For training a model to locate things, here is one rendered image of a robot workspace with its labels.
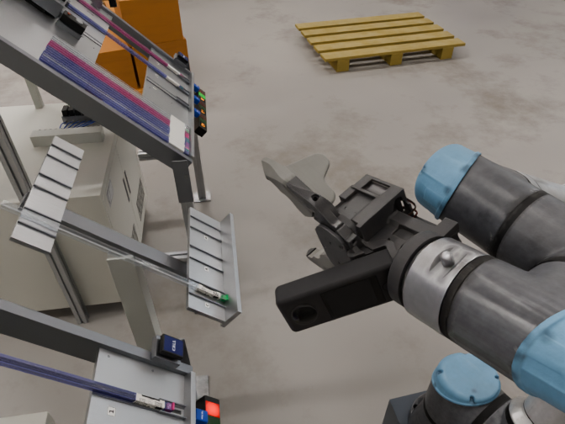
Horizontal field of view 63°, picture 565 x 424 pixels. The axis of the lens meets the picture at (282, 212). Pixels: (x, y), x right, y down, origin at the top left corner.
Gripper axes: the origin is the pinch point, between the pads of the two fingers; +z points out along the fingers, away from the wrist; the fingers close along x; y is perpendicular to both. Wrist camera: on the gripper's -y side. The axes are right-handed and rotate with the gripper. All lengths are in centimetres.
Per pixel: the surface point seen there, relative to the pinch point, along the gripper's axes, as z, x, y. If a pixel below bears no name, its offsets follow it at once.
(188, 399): 25, -40, -26
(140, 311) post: 62, -43, -25
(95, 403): 24, -25, -37
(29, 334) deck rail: 36, -14, -38
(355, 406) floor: 46, -124, 7
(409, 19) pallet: 283, -138, 301
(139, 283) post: 58, -34, -21
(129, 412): 23, -31, -34
